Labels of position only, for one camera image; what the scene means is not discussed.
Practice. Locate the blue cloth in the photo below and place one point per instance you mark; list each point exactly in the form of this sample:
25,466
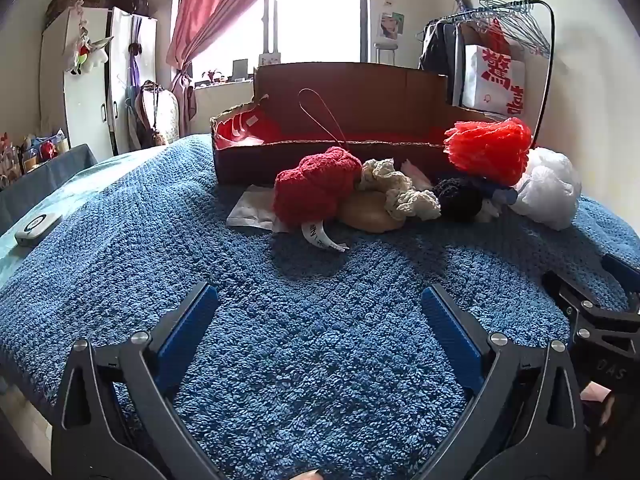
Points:
500,194

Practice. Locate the red mesh bath pouf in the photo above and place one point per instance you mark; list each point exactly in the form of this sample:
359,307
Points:
487,150

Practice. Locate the person's right hand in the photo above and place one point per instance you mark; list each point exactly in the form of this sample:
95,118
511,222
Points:
596,394

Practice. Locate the dark bag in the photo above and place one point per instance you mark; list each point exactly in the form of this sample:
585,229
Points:
127,0

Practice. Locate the pink curtain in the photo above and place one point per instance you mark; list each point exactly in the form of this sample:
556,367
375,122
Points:
210,10

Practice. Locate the white fluffy item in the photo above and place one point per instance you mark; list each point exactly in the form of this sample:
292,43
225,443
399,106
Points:
487,214

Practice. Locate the cardboard box with red lining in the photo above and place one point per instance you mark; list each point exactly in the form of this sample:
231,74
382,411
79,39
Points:
240,165

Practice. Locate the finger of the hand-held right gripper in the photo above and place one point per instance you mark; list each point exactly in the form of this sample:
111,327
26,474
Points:
622,270
565,287

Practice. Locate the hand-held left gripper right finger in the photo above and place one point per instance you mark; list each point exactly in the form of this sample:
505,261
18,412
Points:
452,335

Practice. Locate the assorted table clutter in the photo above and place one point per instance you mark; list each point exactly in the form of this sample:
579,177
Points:
47,149

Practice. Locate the wall poster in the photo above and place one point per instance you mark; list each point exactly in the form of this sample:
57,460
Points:
390,25

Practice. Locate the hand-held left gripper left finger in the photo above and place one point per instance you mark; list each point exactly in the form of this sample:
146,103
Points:
187,330

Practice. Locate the dark jacket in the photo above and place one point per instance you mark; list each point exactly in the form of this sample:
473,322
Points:
440,55

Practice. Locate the pale pink soft item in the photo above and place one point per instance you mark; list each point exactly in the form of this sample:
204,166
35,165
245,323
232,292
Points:
412,169

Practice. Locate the hanging plush toy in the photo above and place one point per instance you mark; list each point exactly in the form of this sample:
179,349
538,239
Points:
85,57

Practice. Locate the small printed box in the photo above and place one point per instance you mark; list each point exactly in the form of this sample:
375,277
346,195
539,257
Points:
271,60

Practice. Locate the woven basket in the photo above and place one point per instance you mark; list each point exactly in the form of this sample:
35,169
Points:
75,0

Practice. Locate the white red-printed shopping bag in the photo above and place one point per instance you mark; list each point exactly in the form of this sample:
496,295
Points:
472,80

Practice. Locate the white wardrobe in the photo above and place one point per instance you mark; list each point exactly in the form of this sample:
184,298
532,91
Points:
85,110

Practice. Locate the white stool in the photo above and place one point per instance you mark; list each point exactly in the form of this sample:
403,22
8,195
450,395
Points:
386,46

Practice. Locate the grey photo frame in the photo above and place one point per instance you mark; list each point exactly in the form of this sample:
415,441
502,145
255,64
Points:
240,69

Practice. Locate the teal bed sheet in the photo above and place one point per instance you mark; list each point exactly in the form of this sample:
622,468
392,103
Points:
85,175

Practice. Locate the blue knitted blanket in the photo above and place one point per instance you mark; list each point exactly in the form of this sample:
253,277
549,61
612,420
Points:
320,310

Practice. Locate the small white device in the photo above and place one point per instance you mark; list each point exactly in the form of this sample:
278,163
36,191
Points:
37,227

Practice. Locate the white soft packet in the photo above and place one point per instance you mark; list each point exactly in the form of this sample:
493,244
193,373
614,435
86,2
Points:
247,210

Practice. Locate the patterned hanging bag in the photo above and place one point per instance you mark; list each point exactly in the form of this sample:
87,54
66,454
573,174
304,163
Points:
165,115

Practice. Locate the black clothes rack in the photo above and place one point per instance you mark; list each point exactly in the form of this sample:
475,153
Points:
551,35

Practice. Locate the side table with blue cloth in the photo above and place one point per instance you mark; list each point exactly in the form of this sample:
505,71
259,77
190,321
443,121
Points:
50,175

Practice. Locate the white mesh bath pouf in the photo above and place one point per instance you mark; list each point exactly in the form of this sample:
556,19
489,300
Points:
547,190

